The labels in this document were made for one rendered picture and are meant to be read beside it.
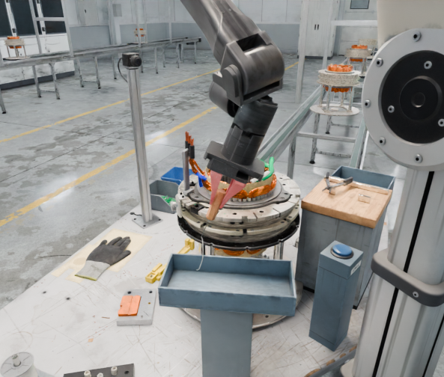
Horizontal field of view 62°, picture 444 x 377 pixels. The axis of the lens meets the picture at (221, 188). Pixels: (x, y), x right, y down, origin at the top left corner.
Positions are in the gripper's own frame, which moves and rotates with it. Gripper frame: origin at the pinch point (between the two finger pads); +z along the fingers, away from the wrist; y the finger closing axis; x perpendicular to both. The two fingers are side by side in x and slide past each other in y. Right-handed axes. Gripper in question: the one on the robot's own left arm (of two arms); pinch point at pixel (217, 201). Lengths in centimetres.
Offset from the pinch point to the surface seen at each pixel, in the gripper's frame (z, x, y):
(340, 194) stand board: 2.4, -35.8, -31.9
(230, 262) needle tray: 13.9, -3.8, -7.6
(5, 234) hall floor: 175, -159, 129
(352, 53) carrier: -34, -445, -103
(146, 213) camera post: 48, -61, 20
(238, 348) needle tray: 26.2, 4.9, -15.3
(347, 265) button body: 6.9, -8.5, -31.1
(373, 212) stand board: 0.1, -27.0, -38.3
